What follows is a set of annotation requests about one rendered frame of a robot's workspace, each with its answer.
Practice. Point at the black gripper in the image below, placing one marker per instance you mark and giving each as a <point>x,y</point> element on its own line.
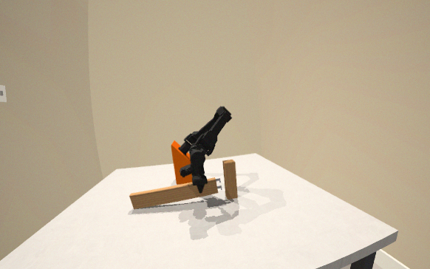
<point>199,178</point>

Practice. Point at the wooden post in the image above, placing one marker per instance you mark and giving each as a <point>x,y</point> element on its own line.
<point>229,168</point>

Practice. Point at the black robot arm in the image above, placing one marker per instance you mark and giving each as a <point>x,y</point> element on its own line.
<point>202,142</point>

